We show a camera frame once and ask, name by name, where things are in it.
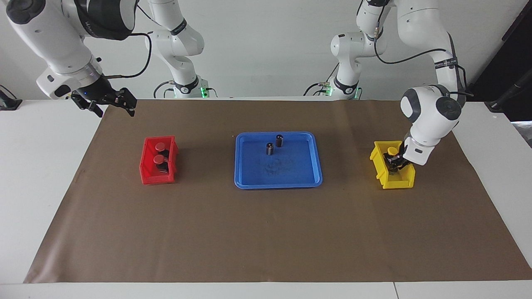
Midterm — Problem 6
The blue plastic tray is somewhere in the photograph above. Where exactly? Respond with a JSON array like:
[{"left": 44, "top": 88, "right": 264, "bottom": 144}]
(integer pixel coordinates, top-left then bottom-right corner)
[{"left": 234, "top": 132, "right": 323, "bottom": 190}]

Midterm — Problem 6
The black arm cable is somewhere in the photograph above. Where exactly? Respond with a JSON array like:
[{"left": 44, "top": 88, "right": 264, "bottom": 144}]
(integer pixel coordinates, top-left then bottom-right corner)
[
  {"left": 373, "top": 17, "right": 474, "bottom": 98},
  {"left": 102, "top": 32, "right": 152, "bottom": 79}
]

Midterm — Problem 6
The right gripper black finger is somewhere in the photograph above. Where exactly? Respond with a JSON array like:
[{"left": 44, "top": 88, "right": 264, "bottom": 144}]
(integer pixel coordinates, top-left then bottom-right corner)
[
  {"left": 104, "top": 88, "right": 138, "bottom": 117},
  {"left": 71, "top": 93, "right": 104, "bottom": 118}
]

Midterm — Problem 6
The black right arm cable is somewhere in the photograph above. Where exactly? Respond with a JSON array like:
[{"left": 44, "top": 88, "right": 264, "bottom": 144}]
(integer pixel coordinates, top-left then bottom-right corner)
[{"left": 102, "top": 32, "right": 152, "bottom": 79}]

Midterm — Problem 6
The grey shiny sheet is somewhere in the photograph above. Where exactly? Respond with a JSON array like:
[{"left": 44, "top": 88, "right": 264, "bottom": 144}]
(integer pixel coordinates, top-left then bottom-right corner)
[{"left": 511, "top": 120, "right": 532, "bottom": 148}]

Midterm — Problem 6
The red plastic bin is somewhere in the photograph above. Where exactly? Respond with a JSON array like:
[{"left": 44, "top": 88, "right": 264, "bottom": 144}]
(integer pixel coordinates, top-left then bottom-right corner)
[{"left": 139, "top": 135, "right": 180, "bottom": 185}]

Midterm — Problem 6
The black base cable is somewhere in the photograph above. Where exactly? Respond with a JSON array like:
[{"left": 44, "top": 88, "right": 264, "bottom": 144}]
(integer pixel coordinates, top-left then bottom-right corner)
[
  {"left": 153, "top": 81, "right": 174, "bottom": 99},
  {"left": 305, "top": 62, "right": 338, "bottom": 97}
]

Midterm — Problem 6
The white wall socket box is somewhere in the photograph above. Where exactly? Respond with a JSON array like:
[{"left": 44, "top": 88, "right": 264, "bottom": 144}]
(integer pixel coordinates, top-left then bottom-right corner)
[{"left": 45, "top": 80, "right": 89, "bottom": 100}]

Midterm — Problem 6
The black device on table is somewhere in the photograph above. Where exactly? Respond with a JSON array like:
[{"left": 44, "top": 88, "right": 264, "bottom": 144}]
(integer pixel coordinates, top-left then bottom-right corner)
[{"left": 0, "top": 85, "right": 22, "bottom": 111}]

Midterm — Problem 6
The black stand with tube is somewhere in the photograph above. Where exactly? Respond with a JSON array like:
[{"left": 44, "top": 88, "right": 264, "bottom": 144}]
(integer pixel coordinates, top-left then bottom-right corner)
[{"left": 484, "top": 71, "right": 532, "bottom": 113}]

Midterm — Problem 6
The brown paper table mat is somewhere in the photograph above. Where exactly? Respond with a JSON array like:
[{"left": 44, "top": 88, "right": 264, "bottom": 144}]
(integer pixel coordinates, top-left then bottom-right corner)
[{"left": 24, "top": 99, "right": 532, "bottom": 284}]

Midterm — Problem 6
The yellow plastic bin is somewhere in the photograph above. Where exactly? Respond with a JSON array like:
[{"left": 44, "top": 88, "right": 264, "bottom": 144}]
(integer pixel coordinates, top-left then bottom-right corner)
[{"left": 369, "top": 140, "right": 416, "bottom": 190}]

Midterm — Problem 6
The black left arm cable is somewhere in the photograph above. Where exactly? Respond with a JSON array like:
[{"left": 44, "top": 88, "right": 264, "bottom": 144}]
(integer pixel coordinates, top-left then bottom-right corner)
[{"left": 373, "top": 17, "right": 474, "bottom": 98}]

